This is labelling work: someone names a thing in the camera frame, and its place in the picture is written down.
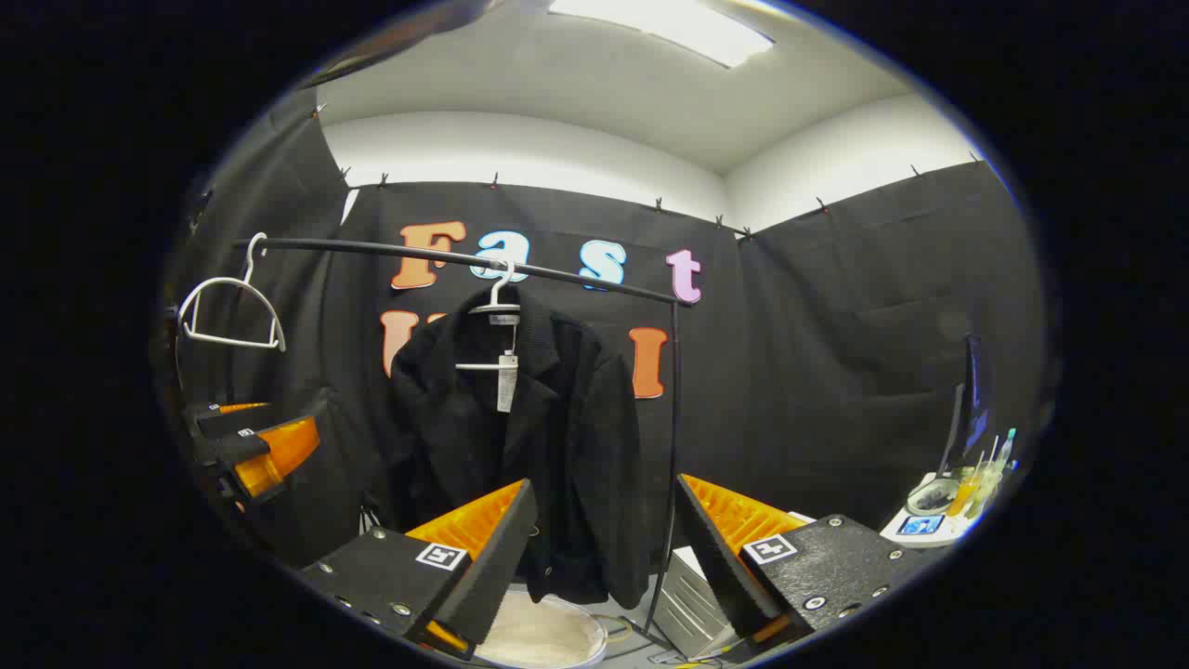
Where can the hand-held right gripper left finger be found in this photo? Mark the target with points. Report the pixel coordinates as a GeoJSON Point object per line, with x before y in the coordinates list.
{"type": "Point", "coordinates": [497, 567]}

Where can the round grey bowl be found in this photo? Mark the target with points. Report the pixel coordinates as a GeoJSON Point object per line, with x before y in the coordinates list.
{"type": "Point", "coordinates": [931, 497]}

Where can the white drawer cabinet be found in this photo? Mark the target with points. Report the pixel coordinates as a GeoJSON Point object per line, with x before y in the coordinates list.
{"type": "Point", "coordinates": [687, 595]}

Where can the row of black backdrop clips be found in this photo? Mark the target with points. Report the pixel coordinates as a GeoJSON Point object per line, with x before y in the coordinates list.
{"type": "Point", "coordinates": [658, 203]}

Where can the white laundry hamper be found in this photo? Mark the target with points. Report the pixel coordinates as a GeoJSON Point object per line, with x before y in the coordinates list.
{"type": "Point", "coordinates": [543, 636]}

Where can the clear bottle green cap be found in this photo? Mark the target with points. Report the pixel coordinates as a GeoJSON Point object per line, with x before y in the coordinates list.
{"type": "Point", "coordinates": [999, 474]}

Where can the orange liquid bottle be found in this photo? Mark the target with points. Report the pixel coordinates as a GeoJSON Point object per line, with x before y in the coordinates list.
{"type": "Point", "coordinates": [966, 492]}

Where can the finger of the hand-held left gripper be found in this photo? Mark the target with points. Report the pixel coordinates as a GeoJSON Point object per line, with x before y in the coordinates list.
{"type": "Point", "coordinates": [209, 423]}
{"type": "Point", "coordinates": [279, 455]}

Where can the white hanger with notches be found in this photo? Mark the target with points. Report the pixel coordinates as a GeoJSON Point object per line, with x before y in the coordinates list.
{"type": "Point", "coordinates": [495, 308]}

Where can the white side table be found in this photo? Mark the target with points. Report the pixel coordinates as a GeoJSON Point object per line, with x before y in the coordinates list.
{"type": "Point", "coordinates": [929, 539]}

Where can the black clothes rail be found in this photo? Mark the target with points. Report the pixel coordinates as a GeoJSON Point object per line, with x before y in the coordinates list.
{"type": "Point", "coordinates": [372, 247]}

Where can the ceiling light panel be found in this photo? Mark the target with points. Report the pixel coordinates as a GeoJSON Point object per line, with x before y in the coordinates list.
{"type": "Point", "coordinates": [669, 23]}

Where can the white paper price tag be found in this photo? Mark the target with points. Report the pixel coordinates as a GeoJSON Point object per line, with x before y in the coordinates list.
{"type": "Point", "coordinates": [507, 386]}

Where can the black jacket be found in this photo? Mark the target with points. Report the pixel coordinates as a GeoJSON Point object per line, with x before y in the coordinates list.
{"type": "Point", "coordinates": [576, 446]}

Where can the black backdrop cloth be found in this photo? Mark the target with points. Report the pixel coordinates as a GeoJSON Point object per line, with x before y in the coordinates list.
{"type": "Point", "coordinates": [817, 372]}

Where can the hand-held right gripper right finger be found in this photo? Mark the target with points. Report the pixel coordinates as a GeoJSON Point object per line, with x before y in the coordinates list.
{"type": "Point", "coordinates": [720, 567]}

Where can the empty white clothes hanger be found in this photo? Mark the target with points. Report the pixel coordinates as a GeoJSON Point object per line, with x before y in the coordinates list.
{"type": "Point", "coordinates": [228, 280]}

